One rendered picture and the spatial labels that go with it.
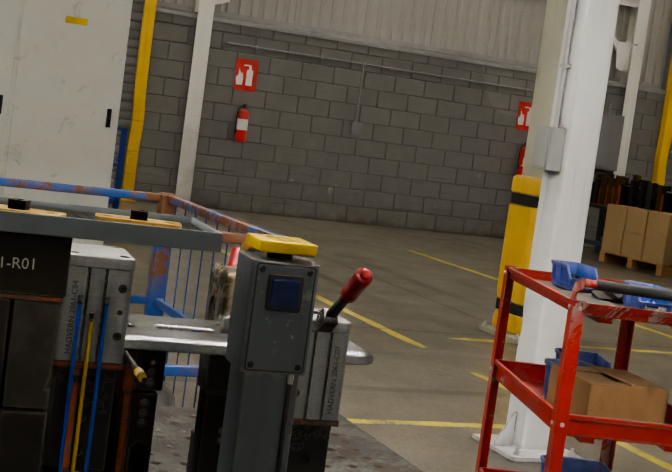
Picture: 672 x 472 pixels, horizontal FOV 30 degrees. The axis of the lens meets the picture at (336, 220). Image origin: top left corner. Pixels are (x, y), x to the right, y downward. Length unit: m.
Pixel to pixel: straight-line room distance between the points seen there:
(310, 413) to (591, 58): 4.03
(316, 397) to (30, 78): 8.13
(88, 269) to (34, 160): 8.16
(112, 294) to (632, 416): 2.39
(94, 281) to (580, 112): 4.12
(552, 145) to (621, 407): 1.96
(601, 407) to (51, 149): 6.59
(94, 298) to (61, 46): 8.18
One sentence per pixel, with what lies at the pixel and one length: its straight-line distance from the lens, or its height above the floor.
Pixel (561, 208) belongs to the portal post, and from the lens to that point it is 5.32.
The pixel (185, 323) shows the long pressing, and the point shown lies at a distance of 1.64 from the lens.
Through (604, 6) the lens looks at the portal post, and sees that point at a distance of 5.38.
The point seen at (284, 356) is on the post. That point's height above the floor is 1.05.
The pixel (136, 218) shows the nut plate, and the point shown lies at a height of 1.16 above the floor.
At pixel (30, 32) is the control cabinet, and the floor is 1.64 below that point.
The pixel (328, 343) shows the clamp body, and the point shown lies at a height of 1.03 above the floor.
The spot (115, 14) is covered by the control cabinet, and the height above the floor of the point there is 1.87.
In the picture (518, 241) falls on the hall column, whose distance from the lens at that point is 8.56.
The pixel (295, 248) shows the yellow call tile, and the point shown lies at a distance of 1.24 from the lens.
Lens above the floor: 1.28
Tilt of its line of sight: 4 degrees down
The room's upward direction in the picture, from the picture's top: 8 degrees clockwise
